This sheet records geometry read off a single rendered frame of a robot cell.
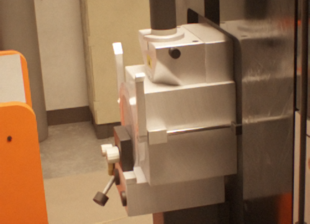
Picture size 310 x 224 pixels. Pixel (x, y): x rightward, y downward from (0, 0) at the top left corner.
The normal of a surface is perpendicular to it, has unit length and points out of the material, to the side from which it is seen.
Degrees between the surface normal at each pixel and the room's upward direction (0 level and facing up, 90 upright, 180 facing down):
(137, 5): 90
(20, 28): 90
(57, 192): 0
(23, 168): 90
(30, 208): 90
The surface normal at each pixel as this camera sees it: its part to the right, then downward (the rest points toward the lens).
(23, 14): 0.57, 0.24
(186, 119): 0.21, 0.31
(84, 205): -0.05, -0.94
